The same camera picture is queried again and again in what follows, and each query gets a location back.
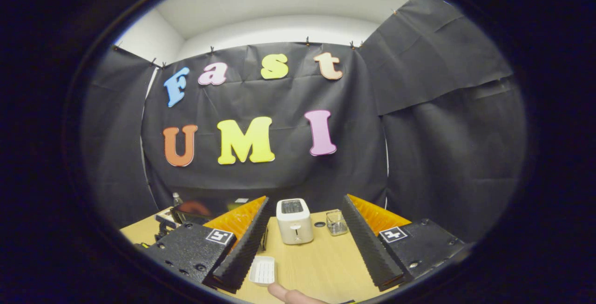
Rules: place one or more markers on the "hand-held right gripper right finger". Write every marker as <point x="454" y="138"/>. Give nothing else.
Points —
<point x="368" y="243"/>

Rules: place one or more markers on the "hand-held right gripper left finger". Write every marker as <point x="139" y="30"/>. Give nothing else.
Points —
<point x="244" y="248"/>

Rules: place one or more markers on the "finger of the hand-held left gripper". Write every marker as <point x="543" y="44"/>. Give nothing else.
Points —
<point x="167" y="219"/>

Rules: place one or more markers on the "black electric oven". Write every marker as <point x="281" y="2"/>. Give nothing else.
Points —
<point x="209" y="210"/>

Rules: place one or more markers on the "clear water bottle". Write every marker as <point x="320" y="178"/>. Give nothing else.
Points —
<point x="177" y="199"/>

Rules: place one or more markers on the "white ribbed tray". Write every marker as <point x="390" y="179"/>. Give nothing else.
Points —
<point x="262" y="271"/>

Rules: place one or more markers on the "small black round cap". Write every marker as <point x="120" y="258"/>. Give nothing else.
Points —
<point x="320" y="224"/>

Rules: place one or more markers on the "white toaster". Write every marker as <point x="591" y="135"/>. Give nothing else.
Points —
<point x="294" y="222"/>

